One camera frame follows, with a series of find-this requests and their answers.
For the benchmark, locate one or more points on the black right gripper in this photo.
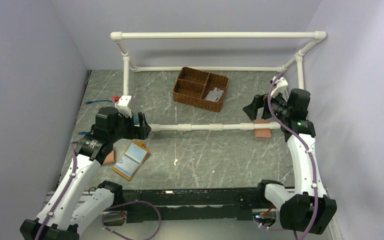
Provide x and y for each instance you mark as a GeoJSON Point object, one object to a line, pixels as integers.
{"type": "Point", "coordinates": [251, 109]}

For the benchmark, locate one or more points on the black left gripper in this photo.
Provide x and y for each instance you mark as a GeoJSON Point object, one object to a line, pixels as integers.
{"type": "Point", "coordinates": [137, 132]}

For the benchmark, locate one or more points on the white patterned credit card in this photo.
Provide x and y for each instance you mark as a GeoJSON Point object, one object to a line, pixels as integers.
{"type": "Point", "coordinates": [214, 95]}

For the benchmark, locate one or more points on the blue credit cards stack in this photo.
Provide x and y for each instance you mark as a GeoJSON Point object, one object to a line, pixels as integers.
{"type": "Point", "coordinates": [131, 160]}

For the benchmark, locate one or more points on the orange card holder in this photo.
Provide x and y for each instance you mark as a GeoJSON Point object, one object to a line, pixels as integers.
{"type": "Point", "coordinates": [131, 160]}

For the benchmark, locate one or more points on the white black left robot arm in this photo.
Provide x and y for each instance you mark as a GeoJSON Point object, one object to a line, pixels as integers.
{"type": "Point", "coordinates": [79, 172]}

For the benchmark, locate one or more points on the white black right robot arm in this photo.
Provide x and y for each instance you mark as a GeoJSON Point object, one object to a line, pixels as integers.
{"type": "Point", "coordinates": [301, 165]}

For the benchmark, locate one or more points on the brown woven wicker basket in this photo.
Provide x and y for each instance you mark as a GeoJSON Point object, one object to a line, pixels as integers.
{"type": "Point", "coordinates": [193, 85]}

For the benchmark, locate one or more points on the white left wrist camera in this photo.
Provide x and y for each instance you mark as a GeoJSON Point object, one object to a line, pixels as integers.
{"type": "Point", "coordinates": [123, 105]}

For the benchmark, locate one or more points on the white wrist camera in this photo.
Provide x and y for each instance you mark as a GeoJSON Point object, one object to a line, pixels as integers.
{"type": "Point", "coordinates": [123, 105]}
{"type": "Point", "coordinates": [279, 87]}

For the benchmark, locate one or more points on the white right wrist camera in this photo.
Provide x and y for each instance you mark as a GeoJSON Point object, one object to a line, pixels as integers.
{"type": "Point", "coordinates": [279, 87]}

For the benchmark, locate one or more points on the white PVC pipe frame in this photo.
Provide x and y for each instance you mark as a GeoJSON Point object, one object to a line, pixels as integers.
{"type": "Point", "coordinates": [118, 37]}

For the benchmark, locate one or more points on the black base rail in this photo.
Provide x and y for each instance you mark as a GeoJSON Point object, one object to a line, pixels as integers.
{"type": "Point", "coordinates": [240, 203]}

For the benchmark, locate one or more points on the aluminium extrusion frame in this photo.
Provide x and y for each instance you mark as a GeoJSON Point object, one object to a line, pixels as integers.
{"type": "Point", "coordinates": [69, 211]}

